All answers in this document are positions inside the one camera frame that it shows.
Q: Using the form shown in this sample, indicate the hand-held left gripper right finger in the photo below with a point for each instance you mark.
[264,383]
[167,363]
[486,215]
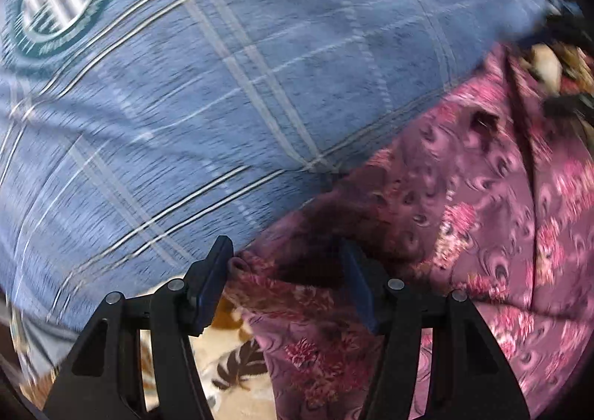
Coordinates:
[359,290]

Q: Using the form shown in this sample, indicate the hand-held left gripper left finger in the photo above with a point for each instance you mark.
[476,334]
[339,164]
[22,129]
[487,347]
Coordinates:
[209,294]

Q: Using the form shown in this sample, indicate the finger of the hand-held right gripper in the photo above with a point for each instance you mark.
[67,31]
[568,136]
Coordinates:
[568,106]

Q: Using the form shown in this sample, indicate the purple floral garment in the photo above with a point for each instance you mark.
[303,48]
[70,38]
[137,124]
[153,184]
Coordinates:
[441,215]

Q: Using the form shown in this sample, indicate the blue plaid pillow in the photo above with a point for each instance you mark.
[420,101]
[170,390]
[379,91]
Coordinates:
[232,76]

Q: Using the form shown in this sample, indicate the beige leaf print blanket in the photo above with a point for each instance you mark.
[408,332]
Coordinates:
[241,383]

